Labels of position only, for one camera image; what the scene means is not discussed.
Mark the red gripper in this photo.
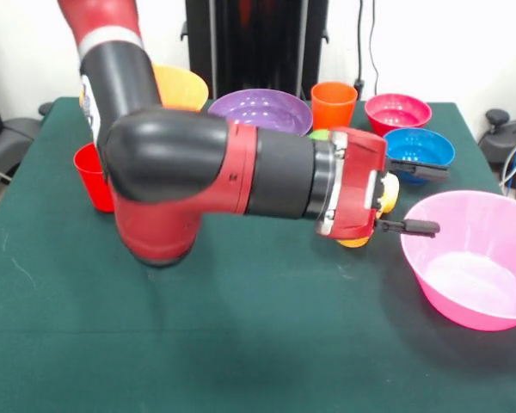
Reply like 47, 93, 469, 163
316, 127, 451, 239

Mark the large pink bowl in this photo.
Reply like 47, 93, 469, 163
400, 190, 516, 332

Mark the blue bowl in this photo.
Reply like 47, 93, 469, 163
382, 127, 456, 186

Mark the short orange cup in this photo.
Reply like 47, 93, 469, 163
335, 235, 369, 250

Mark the small crimson bowl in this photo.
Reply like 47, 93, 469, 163
364, 93, 433, 138

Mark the black chair base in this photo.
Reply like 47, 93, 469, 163
476, 109, 516, 190
0, 102, 53, 184

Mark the dark orange cup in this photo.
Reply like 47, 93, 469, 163
310, 81, 359, 130

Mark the purple bowl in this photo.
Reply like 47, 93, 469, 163
206, 88, 314, 138

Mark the dark green table cloth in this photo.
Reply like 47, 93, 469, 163
0, 96, 516, 413

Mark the large orange bowl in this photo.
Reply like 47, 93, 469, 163
150, 64, 210, 113

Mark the red cup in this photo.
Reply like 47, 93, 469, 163
72, 142, 115, 213

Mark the thin black cable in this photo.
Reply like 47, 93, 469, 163
368, 0, 380, 95

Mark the black cable with plug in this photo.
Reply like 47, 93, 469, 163
354, 0, 367, 92

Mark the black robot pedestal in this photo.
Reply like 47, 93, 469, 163
180, 0, 330, 102

